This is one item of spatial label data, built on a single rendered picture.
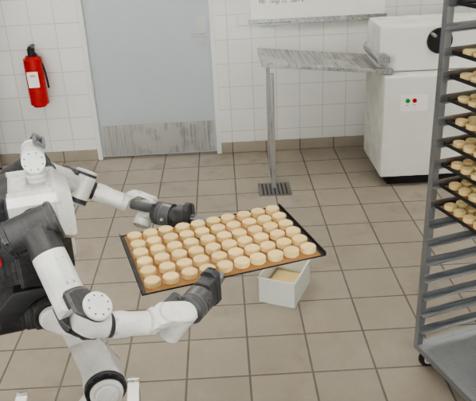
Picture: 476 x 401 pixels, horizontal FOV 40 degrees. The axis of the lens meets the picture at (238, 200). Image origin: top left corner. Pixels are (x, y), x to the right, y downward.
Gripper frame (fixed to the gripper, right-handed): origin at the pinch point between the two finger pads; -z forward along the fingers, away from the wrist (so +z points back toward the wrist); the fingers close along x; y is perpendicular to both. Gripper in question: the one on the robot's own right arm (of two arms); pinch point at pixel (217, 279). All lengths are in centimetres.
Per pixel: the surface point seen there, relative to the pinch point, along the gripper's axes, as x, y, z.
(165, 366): -100, 67, -60
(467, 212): -14, -59, -102
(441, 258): -42, -50, -110
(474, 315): -77, -65, -125
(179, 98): -49, 208, -316
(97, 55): -8, 266, -286
